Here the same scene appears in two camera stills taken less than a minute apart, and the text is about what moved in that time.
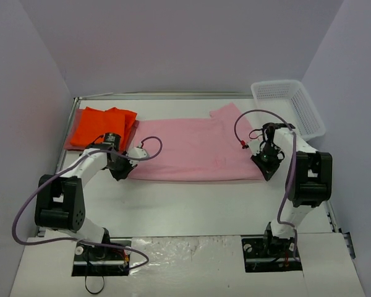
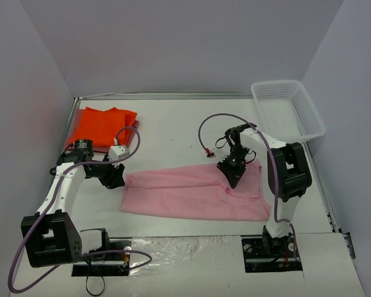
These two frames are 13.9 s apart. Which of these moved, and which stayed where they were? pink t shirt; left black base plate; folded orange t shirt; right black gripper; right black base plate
Moved: pink t shirt; right black gripper
Stayed: left black base plate; folded orange t shirt; right black base plate
